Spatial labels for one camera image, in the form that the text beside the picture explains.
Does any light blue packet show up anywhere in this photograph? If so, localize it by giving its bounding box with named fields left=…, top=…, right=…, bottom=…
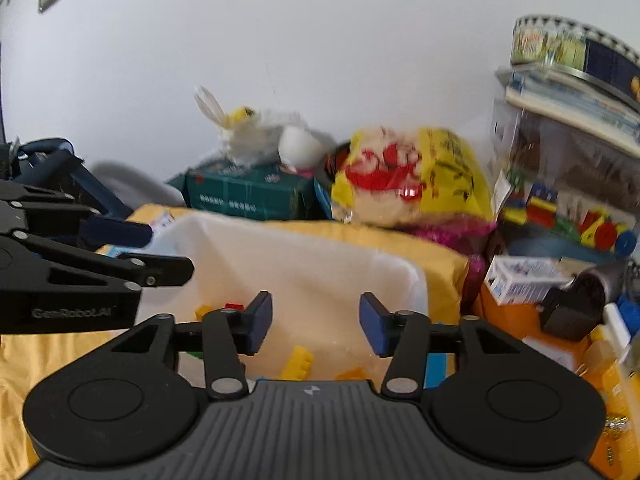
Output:
left=425, top=352, right=451, bottom=386

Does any clear acrylic box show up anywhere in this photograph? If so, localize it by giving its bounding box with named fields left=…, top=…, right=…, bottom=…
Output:
left=487, top=95, right=640, bottom=261

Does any black power adapter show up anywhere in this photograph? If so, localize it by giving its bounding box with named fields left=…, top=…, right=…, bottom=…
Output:
left=540, top=285, right=603, bottom=343

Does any grey hair dryer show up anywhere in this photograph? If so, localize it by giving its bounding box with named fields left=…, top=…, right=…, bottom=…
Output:
left=562, top=257, right=633, bottom=311

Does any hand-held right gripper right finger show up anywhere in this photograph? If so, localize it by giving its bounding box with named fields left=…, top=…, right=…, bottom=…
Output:
left=359, top=291, right=526, bottom=401

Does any white plastic bin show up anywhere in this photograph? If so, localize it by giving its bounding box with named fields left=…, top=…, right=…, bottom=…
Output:
left=142, top=210, right=431, bottom=383

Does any white rectangular box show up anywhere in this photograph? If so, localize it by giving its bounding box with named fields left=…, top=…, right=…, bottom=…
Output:
left=602, top=292, right=640, bottom=356

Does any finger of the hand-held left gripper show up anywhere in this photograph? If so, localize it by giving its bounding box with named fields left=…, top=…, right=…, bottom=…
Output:
left=0, top=235, right=195, bottom=293
left=0, top=180, right=154, bottom=251

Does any yellow toothed building block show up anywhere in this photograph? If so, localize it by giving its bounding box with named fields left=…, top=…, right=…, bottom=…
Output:
left=277, top=345, right=316, bottom=381

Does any pink glitter bag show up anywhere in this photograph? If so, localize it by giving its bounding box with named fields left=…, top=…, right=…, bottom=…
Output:
left=395, top=217, right=498, bottom=311

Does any grey blue tray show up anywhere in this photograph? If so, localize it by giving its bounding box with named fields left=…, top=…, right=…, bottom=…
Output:
left=505, top=232, right=626, bottom=263

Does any yellow cloth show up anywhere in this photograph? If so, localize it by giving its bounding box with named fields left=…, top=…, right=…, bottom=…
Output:
left=0, top=202, right=471, bottom=480

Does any round printed tin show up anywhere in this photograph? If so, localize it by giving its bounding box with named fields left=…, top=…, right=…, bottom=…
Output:
left=510, top=15, right=640, bottom=96

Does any stack of books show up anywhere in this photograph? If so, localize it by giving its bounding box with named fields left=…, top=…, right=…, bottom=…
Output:
left=495, top=62, right=640, bottom=153

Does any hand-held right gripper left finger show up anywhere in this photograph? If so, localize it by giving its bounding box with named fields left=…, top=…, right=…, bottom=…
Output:
left=107, top=290, right=275, bottom=402

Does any white plastic bag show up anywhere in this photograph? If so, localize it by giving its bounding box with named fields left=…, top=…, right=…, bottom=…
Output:
left=194, top=85, right=336, bottom=168

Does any small white medicine box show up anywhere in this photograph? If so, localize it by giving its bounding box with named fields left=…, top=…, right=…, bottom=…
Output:
left=482, top=255, right=576, bottom=306

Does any set of colourful toy shapes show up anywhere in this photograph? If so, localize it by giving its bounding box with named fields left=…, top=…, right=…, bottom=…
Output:
left=502, top=175, right=638, bottom=256

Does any yellow red printed plastic bag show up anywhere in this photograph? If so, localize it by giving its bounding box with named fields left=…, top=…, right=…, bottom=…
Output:
left=327, top=126, right=496, bottom=228

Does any white paper card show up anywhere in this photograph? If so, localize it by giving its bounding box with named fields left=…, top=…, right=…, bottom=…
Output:
left=522, top=335, right=581, bottom=373

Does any white bowl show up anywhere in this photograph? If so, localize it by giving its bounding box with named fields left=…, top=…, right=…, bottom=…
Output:
left=277, top=126, right=326, bottom=167

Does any dark blue mesh bag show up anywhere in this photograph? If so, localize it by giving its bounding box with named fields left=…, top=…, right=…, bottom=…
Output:
left=0, top=136, right=133, bottom=221

